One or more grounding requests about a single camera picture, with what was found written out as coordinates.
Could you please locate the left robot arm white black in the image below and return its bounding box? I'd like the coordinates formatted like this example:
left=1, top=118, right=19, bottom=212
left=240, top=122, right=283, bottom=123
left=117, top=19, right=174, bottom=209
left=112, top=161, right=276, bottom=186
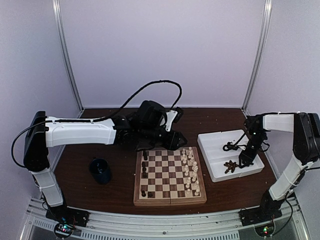
left=18, top=100, right=188, bottom=222

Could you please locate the row of white chess pieces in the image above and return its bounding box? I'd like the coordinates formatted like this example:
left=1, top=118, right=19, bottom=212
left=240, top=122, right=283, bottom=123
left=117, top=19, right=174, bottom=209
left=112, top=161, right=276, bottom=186
left=180, top=146, right=201, bottom=198

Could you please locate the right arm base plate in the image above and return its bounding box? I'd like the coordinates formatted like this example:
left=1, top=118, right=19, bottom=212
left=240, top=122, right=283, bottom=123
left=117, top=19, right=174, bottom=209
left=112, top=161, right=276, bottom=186
left=239, top=207, right=283, bottom=226

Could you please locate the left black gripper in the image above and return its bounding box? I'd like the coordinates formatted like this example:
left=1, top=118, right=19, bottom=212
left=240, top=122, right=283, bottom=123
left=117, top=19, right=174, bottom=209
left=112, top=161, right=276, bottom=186
left=139, top=125, right=188, bottom=151

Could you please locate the left aluminium frame post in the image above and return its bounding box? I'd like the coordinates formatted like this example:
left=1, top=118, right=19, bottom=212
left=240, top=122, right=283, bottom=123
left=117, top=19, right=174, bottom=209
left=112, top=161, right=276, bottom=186
left=52, top=0, right=84, bottom=112

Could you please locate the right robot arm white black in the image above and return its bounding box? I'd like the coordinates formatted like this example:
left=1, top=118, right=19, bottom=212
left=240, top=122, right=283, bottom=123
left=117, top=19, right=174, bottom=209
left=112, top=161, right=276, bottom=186
left=235, top=131, right=320, bottom=219

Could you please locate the pile of brown chess pieces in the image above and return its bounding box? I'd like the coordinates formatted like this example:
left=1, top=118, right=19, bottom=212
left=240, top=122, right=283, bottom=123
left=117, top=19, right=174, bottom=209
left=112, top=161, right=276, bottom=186
left=223, top=160, right=239, bottom=174

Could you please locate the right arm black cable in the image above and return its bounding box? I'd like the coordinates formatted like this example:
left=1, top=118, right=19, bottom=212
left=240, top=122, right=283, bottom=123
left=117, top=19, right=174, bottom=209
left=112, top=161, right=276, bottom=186
left=221, top=129, right=271, bottom=153

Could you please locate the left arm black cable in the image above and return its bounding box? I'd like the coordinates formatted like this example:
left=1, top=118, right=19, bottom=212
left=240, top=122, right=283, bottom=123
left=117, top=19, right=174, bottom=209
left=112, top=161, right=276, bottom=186
left=11, top=79, right=183, bottom=168

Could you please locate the white plastic compartment tray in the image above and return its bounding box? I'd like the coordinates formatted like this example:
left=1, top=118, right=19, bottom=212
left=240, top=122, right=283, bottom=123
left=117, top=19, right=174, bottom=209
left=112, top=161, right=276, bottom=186
left=197, top=129, right=265, bottom=183

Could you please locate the dark blue mug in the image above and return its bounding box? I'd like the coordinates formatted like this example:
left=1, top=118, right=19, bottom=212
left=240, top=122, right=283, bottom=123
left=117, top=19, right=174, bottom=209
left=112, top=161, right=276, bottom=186
left=88, top=158, right=112, bottom=185

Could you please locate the right aluminium frame post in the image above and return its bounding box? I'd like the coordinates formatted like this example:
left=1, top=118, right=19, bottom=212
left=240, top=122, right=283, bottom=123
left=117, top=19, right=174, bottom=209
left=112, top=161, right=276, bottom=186
left=241, top=0, right=273, bottom=112

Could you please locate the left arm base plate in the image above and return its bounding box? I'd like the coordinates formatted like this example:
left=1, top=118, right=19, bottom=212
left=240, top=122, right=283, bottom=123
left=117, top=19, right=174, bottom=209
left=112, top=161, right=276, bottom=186
left=45, top=205, right=90, bottom=227

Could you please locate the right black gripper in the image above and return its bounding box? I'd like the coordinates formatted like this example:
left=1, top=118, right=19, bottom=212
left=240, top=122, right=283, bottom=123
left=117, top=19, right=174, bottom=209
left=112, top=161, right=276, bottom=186
left=239, top=132, right=267, bottom=169

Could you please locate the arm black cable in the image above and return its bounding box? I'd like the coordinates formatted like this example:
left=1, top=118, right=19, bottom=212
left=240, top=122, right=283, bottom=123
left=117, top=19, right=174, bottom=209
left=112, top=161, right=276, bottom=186
left=11, top=79, right=183, bottom=168
left=221, top=129, right=271, bottom=153

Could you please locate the wooden chess board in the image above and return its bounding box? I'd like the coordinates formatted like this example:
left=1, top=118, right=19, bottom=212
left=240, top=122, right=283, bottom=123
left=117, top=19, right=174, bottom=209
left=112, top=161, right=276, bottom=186
left=133, top=146, right=207, bottom=207

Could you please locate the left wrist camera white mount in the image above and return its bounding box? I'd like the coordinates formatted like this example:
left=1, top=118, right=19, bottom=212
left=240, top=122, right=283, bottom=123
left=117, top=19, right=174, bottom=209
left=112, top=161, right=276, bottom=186
left=160, top=107, right=184, bottom=132

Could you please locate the aluminium frame post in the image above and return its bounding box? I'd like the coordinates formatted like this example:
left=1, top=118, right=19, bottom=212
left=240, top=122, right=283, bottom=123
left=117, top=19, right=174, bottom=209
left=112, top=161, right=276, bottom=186
left=52, top=0, right=84, bottom=112
left=241, top=0, right=273, bottom=112

